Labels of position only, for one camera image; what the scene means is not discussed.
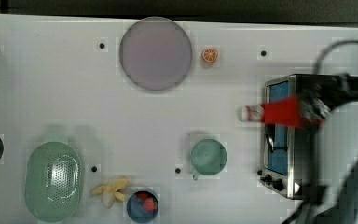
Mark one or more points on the peeled banana toy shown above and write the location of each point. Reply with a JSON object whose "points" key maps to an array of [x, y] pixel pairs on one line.
{"points": [[112, 192]]}

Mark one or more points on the black toaster oven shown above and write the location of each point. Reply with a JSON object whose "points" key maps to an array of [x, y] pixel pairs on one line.
{"points": [[279, 149]]}

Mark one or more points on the lilac round plate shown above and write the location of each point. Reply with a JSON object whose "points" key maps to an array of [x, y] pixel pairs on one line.
{"points": [[156, 54]]}

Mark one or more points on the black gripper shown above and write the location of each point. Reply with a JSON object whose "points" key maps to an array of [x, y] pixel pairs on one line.
{"points": [[320, 94]]}

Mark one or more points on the green perforated colander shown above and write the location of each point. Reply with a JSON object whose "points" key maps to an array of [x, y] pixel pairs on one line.
{"points": [[54, 182]]}

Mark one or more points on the red ketchup bottle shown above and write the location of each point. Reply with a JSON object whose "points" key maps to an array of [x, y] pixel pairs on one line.
{"points": [[292, 111]]}

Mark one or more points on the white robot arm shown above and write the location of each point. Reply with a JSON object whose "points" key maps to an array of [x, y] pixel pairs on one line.
{"points": [[322, 156]]}

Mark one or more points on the orange slice toy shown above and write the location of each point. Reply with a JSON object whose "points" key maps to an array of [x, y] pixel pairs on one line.
{"points": [[209, 55]]}

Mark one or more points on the blue bowl with strawberries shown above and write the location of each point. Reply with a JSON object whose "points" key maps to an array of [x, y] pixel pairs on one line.
{"points": [[142, 206]]}

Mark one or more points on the green mug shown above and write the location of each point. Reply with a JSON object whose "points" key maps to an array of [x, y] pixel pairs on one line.
{"points": [[208, 157]]}

